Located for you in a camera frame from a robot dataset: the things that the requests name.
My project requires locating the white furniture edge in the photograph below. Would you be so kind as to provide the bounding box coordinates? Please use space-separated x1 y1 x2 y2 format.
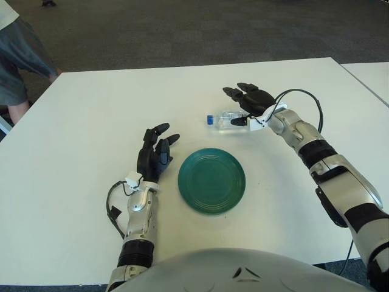
0 115 13 134

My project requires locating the thin black hanging cable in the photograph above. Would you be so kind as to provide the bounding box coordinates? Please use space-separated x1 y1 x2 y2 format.
339 240 355 276

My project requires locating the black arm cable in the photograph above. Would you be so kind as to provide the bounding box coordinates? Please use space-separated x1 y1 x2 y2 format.
275 88 323 133
106 181 131 240

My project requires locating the person in grey-blue shorts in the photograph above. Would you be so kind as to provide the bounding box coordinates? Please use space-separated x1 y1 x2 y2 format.
0 0 63 125

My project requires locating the grey robot torso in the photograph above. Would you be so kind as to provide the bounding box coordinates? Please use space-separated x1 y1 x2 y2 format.
114 248 374 292

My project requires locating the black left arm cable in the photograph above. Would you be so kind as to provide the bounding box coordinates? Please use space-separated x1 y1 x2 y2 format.
106 181 131 240

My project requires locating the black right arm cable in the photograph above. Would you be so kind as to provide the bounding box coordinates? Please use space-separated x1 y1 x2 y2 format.
275 88 323 133

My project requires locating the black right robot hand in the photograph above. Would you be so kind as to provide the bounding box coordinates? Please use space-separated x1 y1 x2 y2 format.
222 82 276 127

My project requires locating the green round plate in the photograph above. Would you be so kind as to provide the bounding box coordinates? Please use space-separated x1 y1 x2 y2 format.
177 147 246 216

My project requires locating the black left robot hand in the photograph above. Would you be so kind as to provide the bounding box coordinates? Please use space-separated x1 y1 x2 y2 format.
136 122 181 185

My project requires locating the clear bottle with blue cap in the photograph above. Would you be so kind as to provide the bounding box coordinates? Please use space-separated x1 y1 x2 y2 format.
207 109 253 136

